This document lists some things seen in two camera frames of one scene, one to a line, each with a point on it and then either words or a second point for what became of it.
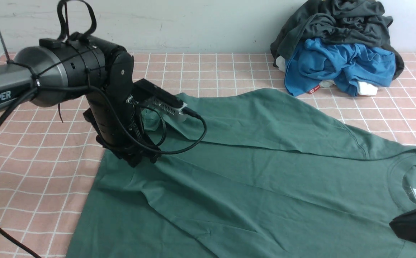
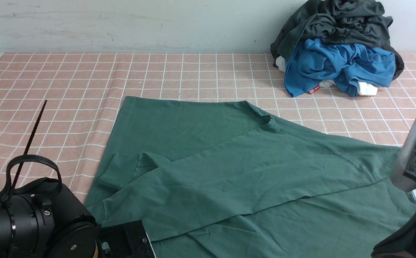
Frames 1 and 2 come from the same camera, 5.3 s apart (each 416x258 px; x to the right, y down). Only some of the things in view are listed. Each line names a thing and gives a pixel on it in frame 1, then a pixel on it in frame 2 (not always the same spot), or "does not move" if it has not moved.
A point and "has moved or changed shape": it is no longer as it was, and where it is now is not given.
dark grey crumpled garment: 363,23 does not move
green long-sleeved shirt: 267,178 has moved or changed shape
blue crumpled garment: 308,63 does not move
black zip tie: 9,61 to 27,148
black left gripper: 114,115 to 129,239
